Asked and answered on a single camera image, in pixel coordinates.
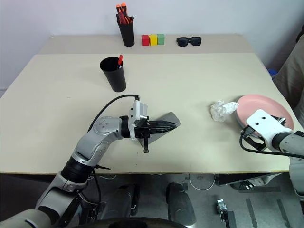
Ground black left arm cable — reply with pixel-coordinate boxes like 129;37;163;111
87;94;141;212

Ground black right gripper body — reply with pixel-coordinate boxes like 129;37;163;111
245;116;288;152

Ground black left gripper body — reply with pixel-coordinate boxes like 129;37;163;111
134;117;152;155

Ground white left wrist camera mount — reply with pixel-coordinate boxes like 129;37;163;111
129;100;149;140

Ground crumpled white tissue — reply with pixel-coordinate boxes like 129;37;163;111
209;99;239;123

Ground black plastic pen cup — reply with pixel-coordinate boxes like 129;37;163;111
99;57;127;93

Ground pink plate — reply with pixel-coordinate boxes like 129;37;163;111
235;94;295;139

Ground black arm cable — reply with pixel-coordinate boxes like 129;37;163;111
87;94;141;212
239;127;304;159

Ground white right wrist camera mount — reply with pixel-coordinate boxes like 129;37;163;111
246;109;293;152

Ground black and white sneaker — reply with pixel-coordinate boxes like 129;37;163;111
231;179;269;190

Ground wide dark rounded shape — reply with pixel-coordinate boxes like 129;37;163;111
80;217;190;228

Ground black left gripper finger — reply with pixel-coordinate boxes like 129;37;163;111
150;120;178;128
150;126;177;135

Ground black pen cup with markers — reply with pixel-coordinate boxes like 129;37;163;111
116;20;135;47

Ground grey robot torso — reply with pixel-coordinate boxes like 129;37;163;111
0;208;52;228

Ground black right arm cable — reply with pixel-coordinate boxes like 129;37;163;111
239;127;304;159

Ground white floor cable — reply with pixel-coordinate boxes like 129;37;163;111
189;174;216;191

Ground person in beige clothes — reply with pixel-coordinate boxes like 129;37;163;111
273;30;304;112

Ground small metal bracket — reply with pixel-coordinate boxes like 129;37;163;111
216;199;236;224

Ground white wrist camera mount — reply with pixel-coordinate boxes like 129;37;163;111
129;100;149;140
246;109;293;152

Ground black sunglasses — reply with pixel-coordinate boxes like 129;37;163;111
176;36;202;48

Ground grey tape strip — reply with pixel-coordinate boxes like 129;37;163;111
276;199;291;227
245;198;258;227

